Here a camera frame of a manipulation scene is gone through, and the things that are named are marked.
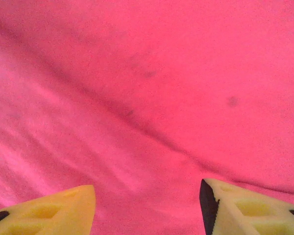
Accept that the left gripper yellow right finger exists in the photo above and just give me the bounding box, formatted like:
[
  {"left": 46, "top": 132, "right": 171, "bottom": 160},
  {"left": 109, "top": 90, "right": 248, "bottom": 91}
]
[{"left": 199, "top": 178, "right": 294, "bottom": 235}]

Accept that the pink red t-shirt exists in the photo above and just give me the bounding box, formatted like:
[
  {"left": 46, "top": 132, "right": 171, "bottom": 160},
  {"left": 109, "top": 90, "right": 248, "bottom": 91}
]
[{"left": 0, "top": 0, "right": 294, "bottom": 235}]

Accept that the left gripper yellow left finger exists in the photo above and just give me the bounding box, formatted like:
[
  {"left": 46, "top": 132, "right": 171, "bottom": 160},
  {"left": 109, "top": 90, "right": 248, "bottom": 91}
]
[{"left": 0, "top": 185, "right": 97, "bottom": 235}]

